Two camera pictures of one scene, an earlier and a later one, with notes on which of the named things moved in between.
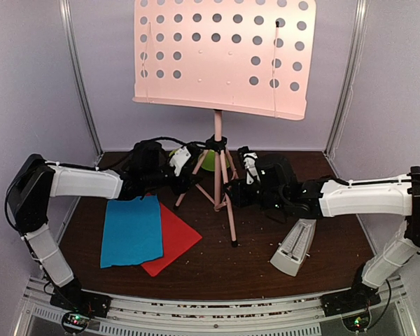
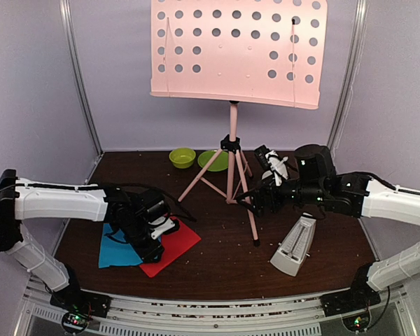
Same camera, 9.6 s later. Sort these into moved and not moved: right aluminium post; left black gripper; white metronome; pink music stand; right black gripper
Moved: left black gripper; pink music stand; right black gripper
Not moved: white metronome; right aluminium post
